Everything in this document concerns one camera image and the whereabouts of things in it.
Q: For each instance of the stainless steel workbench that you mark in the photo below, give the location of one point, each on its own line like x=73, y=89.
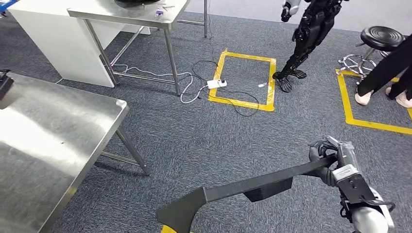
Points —
x=48, y=135

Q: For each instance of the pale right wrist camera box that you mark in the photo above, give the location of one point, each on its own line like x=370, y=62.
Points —
x=344, y=173

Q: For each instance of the black humanoid robot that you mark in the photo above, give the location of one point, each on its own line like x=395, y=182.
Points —
x=312, y=29

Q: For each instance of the small silver tool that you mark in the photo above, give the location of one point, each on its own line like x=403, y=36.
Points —
x=169, y=6

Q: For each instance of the blue plastic bin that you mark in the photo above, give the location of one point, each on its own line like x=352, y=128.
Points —
x=5, y=4

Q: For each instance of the yellow floor tape square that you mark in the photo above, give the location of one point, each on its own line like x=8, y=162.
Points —
x=167, y=230
x=346, y=106
x=244, y=56

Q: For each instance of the black plastic car part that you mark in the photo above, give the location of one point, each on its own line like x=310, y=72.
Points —
x=267, y=189

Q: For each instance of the white power strip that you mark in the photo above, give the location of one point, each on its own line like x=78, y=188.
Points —
x=215, y=84

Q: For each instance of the person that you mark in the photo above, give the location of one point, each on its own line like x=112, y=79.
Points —
x=386, y=70

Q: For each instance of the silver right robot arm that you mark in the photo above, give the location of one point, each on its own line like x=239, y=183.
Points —
x=370, y=222

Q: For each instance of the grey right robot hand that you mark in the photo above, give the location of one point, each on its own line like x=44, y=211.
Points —
x=347, y=156

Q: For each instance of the white paper scrap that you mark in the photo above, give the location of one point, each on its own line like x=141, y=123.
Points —
x=262, y=85

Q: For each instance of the stainless steel table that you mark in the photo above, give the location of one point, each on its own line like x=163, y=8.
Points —
x=128, y=13

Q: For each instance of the black round stool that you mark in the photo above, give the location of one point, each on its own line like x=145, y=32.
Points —
x=381, y=37

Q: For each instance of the black device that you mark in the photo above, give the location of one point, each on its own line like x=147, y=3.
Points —
x=138, y=1

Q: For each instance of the small purple item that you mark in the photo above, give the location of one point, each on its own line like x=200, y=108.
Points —
x=159, y=13

